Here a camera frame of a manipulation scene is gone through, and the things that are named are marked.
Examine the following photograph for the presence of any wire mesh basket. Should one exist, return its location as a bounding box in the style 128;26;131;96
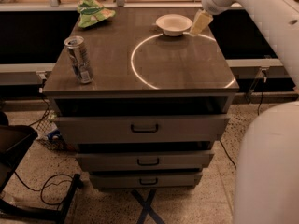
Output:
36;110;73;151

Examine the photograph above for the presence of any black floor cable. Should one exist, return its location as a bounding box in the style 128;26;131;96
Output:
219;139;237;170

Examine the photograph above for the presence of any white paper bowl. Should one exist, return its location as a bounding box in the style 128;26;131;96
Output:
156;14;192;36

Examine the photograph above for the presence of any silver redbull can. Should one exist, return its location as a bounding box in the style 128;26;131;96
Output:
64;35;93;84

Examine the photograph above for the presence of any middle grey drawer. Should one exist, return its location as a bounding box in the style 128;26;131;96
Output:
76;150;214;172

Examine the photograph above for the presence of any black chair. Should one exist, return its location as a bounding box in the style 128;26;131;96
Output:
0;110;84;224

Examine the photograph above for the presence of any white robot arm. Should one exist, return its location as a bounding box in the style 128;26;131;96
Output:
202;0;299;224

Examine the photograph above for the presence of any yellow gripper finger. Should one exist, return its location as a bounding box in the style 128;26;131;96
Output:
190;10;213;35

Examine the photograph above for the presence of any green chip bag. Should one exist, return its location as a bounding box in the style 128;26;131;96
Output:
77;0;116;28

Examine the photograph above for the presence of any grey drawer cabinet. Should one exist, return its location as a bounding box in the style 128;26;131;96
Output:
42;7;240;191

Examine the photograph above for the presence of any grey drawer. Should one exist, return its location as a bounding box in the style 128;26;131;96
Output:
55;114;229;144
76;150;214;172
90;172;203;189

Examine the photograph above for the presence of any bottom grey drawer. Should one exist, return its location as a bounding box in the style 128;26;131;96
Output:
90;172;203;189

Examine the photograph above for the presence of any top grey drawer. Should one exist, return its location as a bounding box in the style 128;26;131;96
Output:
55;114;229;144

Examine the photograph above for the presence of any black looped cable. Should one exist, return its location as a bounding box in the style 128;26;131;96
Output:
13;171;76;207

